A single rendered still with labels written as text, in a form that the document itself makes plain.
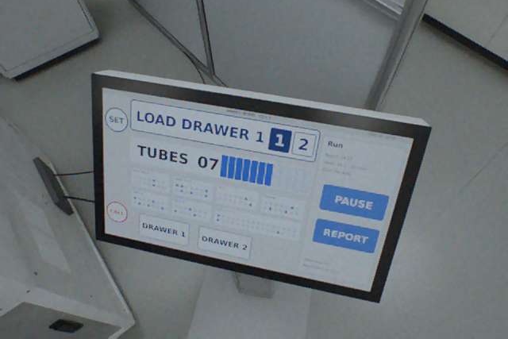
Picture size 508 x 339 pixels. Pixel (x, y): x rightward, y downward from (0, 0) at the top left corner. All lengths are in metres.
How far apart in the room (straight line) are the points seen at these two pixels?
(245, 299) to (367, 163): 1.13
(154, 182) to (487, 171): 1.79
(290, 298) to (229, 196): 1.05
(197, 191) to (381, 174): 0.29
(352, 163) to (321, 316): 1.15
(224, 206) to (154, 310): 1.13
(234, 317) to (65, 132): 1.35
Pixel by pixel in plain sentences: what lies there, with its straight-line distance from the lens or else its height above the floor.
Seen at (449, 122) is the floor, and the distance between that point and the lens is 2.23.
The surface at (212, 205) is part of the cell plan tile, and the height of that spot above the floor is 1.06.
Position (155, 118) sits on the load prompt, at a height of 1.16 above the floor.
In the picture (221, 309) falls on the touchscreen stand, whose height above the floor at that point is 0.04.
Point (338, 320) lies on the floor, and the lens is 1.65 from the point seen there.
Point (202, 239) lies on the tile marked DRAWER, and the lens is 0.65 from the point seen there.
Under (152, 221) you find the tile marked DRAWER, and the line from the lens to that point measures 0.66.
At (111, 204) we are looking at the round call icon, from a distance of 0.69.
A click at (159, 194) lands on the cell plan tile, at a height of 1.06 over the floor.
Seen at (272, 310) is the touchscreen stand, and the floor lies 0.04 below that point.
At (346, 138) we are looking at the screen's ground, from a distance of 0.54.
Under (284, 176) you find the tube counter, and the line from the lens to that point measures 0.56.
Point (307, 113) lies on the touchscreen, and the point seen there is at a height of 1.19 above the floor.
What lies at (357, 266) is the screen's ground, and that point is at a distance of 0.63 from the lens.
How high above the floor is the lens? 1.61
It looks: 58 degrees down
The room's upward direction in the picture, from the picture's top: 2 degrees counter-clockwise
